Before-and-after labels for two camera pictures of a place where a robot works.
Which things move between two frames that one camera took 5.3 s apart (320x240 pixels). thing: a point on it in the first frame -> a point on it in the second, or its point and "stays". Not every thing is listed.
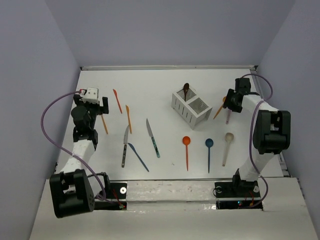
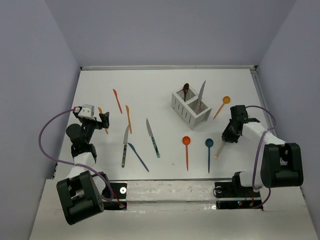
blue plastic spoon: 209,143 stays
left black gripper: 100,110 -> 98,125
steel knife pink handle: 228,117 -> 200,97
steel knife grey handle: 125,142 stays
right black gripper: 228,103 -> 226,135
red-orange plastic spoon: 186,140 stays
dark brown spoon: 185,86 stays
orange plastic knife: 127,108 stays
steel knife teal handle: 151,134 stays
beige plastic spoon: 229,137 -> 220,149
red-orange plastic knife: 116,95 stays
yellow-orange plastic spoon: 220,107 stays
